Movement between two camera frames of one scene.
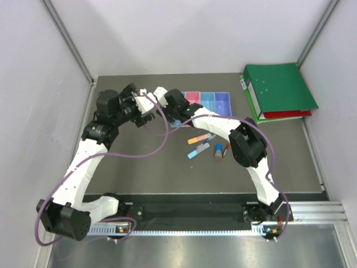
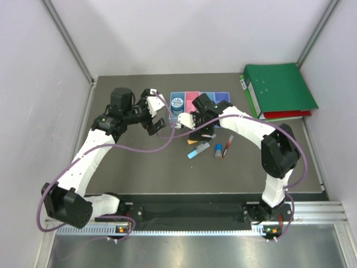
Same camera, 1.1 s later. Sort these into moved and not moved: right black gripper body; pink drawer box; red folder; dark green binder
Moved: right black gripper body
Not moved: dark green binder; red folder; pink drawer box
